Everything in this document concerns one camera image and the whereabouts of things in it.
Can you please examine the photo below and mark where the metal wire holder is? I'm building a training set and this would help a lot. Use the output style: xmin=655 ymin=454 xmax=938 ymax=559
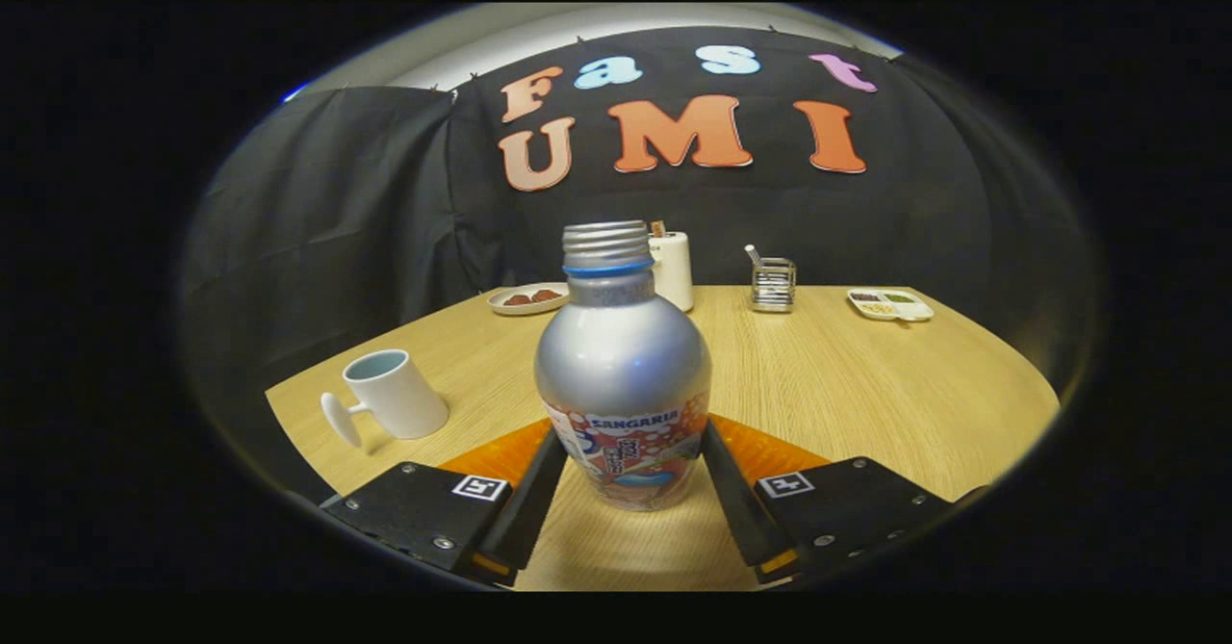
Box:
xmin=744 ymin=245 xmax=798 ymax=315

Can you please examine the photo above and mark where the white cup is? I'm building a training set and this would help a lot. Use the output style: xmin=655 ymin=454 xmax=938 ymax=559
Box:
xmin=321 ymin=348 xmax=451 ymax=450

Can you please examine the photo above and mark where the plate of brown snacks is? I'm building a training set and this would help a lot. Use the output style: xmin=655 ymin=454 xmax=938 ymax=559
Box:
xmin=487 ymin=282 xmax=571 ymax=317

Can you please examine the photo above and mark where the silver juice bottle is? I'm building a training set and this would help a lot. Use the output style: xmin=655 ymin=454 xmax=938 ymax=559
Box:
xmin=534 ymin=220 xmax=714 ymax=513

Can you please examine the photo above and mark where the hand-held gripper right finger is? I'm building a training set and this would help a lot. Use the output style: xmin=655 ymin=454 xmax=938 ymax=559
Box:
xmin=701 ymin=415 xmax=992 ymax=585

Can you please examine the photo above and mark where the wooden table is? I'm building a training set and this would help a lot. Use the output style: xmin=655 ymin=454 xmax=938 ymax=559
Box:
xmin=265 ymin=284 xmax=1061 ymax=592

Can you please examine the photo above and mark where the white toaster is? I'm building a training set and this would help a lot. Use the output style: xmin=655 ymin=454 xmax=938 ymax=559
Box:
xmin=649 ymin=231 xmax=695 ymax=314

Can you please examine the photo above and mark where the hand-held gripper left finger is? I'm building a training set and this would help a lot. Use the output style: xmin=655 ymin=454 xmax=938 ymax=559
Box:
xmin=322 ymin=418 xmax=569 ymax=587

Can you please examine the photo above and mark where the white divided dish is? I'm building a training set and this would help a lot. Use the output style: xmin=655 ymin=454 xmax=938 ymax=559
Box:
xmin=846 ymin=287 xmax=936 ymax=324

